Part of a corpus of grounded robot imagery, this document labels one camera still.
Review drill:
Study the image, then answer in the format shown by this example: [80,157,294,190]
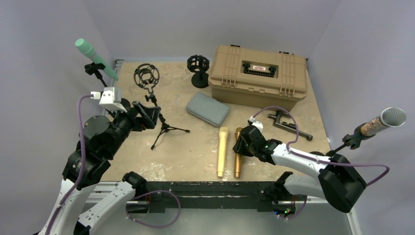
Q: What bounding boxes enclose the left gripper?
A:
[104,100,160,157]

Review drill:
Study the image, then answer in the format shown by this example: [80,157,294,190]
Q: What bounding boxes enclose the black tripod mic stand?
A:
[133,63,190,150]

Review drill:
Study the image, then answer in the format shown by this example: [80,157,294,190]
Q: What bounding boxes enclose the gold microphone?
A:
[234,127,243,179]

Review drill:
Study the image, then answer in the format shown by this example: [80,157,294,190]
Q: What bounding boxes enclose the cream microphone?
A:
[217,127,228,178]

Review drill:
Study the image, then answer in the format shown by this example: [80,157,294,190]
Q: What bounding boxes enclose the black round base shockmount stand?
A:
[187,55,210,89]

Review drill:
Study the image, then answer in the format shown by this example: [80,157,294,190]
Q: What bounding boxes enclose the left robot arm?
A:
[39,102,161,235]

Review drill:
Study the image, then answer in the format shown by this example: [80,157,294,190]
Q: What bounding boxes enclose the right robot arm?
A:
[233,125,368,213]

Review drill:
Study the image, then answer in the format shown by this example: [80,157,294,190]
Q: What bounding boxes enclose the black stand for green microphone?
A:
[84,62,130,113]

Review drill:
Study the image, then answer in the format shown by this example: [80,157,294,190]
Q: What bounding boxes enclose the mint green microphone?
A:
[75,38,119,81]

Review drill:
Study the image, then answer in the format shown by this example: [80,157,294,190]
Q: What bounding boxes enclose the black stand for patterned microphone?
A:
[310,130,375,157]

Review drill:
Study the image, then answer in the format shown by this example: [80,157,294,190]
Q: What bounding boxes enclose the silver head patterned microphone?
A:
[359,107,407,137]

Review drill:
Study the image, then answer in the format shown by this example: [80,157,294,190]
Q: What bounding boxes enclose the black metal clamp bar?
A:
[268,110,313,141]

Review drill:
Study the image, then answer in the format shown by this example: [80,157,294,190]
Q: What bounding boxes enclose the grey plastic case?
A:
[186,92,230,127]

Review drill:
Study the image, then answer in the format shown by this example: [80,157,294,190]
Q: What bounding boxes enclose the tan plastic toolbox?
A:
[208,45,308,111]

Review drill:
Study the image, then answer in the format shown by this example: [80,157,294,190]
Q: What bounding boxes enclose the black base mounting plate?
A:
[145,181,297,213]

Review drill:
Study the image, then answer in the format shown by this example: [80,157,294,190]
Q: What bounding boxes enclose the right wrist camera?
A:
[248,117,263,132]

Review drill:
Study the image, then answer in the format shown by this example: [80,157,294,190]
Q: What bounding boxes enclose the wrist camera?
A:
[90,87,127,113]
[248,117,263,132]

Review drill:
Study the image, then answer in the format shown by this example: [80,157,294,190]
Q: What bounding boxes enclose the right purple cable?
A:
[251,106,391,188]

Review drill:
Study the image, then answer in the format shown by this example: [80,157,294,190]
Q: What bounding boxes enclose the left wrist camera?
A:
[90,87,127,113]

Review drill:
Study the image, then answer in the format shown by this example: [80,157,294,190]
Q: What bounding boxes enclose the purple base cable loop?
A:
[125,190,181,229]

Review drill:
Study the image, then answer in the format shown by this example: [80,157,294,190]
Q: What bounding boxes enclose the aluminium table frame rail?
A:
[77,59,362,235]

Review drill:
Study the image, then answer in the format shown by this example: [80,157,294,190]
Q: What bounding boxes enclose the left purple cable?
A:
[44,94,94,235]

